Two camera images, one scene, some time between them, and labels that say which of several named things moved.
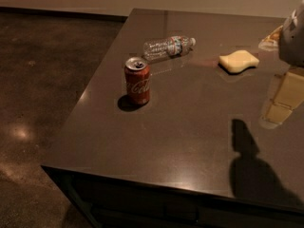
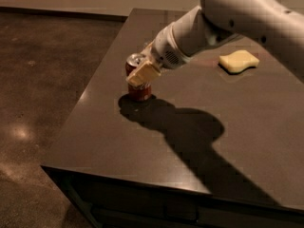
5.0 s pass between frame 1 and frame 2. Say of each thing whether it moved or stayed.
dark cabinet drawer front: stayed
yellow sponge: stayed
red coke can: stayed
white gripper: moved
